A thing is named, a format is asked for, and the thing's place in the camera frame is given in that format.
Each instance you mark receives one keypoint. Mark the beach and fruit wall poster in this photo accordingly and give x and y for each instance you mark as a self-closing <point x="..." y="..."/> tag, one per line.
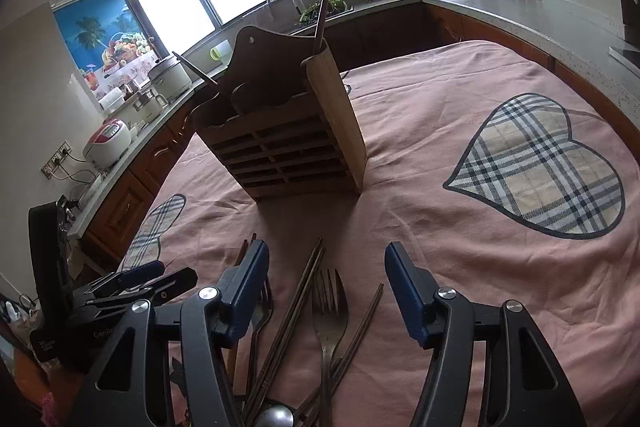
<point x="90" y="32"/>

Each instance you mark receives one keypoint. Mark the wooden utensil holder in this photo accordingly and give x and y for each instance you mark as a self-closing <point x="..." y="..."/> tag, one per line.
<point x="280" y="157"/>

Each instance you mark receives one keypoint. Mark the pink tablecloth with plaid patches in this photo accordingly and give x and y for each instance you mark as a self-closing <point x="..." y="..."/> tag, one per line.
<point x="425" y="132"/>

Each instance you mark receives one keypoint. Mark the green leafy vegetables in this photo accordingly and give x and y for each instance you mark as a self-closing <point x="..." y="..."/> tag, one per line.
<point x="320" y="9"/>

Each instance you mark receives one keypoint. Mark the small white electric pot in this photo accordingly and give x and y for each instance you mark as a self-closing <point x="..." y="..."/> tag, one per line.
<point x="147" y="106"/>

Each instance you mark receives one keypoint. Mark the white and red rice cooker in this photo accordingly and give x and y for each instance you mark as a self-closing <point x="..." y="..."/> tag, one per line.
<point x="107" y="142"/>

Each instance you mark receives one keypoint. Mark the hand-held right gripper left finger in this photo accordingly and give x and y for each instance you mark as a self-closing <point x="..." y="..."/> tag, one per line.
<point x="252" y="277"/>

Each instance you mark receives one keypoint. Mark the wall socket strip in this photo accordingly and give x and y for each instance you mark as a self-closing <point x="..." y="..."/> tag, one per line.
<point x="55" y="159"/>

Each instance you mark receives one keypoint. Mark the large white cooker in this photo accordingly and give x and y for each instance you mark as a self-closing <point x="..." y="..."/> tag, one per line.
<point x="170" y="74"/>

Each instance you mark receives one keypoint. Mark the curved metal faucet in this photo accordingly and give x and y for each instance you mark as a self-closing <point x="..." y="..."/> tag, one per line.
<point x="295" y="2"/>

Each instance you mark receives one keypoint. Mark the paper towel roll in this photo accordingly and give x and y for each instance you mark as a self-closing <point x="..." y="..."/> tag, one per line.
<point x="112" y="98"/>

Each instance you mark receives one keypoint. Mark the metal spoon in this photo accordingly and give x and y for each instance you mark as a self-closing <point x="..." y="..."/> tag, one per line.
<point x="274" y="417"/>

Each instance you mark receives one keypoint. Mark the cooktop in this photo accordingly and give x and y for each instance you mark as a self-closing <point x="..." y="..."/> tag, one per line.
<point x="627" y="59"/>

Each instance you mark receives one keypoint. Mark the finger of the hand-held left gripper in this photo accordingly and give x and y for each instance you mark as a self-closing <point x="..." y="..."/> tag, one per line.
<point x="142" y="269"/>
<point x="172" y="281"/>

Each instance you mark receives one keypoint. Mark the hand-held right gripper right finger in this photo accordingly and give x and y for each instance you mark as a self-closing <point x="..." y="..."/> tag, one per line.
<point x="402" y="292"/>

